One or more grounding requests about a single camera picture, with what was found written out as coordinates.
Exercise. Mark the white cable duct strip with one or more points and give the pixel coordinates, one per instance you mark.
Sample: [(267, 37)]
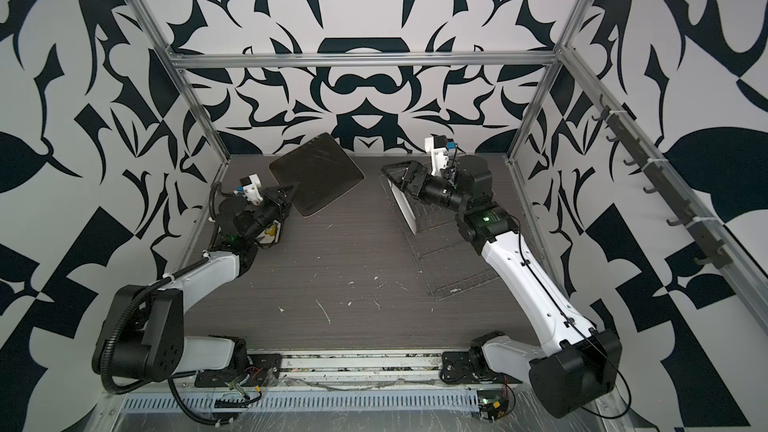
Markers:
[(461, 400)]

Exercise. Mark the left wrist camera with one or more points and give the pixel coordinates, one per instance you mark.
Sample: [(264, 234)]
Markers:
[(250, 189)]

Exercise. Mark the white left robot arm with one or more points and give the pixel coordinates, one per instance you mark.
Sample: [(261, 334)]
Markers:
[(143, 339)]

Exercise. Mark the black plate orange rim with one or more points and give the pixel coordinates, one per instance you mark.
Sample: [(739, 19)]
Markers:
[(324, 171)]

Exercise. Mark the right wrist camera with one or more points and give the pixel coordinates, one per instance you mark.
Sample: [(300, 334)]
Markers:
[(442, 151)]

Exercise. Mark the wire metal dish rack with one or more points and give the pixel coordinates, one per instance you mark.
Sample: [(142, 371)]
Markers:
[(450, 240)]

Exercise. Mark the square floral plate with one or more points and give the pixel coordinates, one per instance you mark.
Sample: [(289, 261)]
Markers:
[(270, 235)]

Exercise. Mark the round white plate in rack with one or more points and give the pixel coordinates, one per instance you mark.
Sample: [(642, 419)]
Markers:
[(405, 208)]

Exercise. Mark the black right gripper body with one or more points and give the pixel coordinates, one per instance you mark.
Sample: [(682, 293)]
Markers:
[(442, 191)]

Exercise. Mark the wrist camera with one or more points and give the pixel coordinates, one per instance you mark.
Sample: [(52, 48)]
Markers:
[(442, 151), (250, 189)]

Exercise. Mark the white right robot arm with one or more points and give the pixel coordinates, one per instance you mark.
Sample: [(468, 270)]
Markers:
[(573, 363)]

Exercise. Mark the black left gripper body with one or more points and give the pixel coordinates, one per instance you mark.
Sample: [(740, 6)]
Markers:
[(262, 215)]

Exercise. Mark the aluminium cage frame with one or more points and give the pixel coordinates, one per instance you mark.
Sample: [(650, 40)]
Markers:
[(379, 76)]

